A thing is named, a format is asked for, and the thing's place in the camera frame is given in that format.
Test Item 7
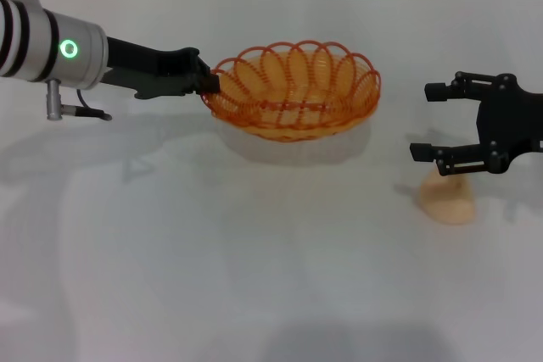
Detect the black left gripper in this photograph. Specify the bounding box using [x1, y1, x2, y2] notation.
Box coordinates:
[100, 35, 222, 101]

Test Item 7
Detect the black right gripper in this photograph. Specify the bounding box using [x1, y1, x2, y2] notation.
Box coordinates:
[409, 70, 543, 178]

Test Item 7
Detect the beige round bread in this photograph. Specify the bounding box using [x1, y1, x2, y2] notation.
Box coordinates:
[418, 170, 474, 226]

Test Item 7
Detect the orange wire basket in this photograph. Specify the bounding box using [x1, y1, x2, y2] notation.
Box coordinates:
[202, 41, 383, 143]

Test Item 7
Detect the black thin cable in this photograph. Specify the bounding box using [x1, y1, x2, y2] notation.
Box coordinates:
[76, 89, 95, 112]

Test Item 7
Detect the silver cable connector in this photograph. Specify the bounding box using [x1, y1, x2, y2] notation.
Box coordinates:
[46, 78, 113, 122]

